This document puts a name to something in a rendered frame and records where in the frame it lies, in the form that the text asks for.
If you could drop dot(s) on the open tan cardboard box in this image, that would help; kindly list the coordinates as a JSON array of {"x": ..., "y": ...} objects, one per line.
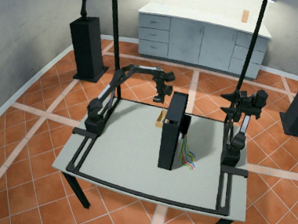
[{"x": 158, "y": 121}]

